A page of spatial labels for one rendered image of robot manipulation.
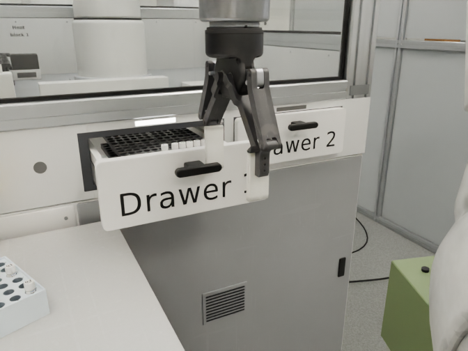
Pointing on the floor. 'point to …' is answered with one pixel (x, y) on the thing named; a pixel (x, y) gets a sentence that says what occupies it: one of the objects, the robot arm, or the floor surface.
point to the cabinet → (244, 260)
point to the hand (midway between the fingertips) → (234, 175)
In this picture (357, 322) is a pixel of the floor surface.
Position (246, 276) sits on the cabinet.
